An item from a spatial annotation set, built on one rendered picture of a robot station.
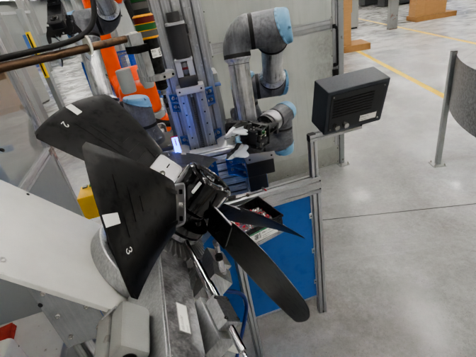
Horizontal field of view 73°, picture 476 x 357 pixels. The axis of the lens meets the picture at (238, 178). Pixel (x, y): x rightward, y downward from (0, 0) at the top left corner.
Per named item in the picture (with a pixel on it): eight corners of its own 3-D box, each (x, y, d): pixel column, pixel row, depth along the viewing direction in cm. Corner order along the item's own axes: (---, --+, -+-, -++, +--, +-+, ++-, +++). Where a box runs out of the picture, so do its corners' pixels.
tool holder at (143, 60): (149, 85, 66) (134, 33, 62) (129, 84, 71) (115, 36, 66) (181, 74, 72) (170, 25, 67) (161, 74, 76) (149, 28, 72)
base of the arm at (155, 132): (136, 140, 164) (129, 122, 160) (166, 134, 165) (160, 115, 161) (132, 151, 151) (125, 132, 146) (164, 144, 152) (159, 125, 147)
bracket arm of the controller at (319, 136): (309, 142, 130) (309, 136, 129) (306, 140, 133) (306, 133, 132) (362, 128, 134) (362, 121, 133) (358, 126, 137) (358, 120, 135)
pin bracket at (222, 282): (193, 297, 83) (214, 273, 82) (193, 284, 88) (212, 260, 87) (212, 307, 85) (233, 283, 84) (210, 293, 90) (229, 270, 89)
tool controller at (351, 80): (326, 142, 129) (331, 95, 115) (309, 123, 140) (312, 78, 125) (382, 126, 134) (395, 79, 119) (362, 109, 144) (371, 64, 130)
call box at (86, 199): (88, 224, 116) (76, 199, 110) (91, 209, 124) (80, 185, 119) (132, 210, 118) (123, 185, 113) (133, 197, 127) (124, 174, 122)
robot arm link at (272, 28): (255, 81, 160) (245, 4, 107) (285, 76, 159) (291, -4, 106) (258, 103, 158) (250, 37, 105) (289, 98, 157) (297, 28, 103)
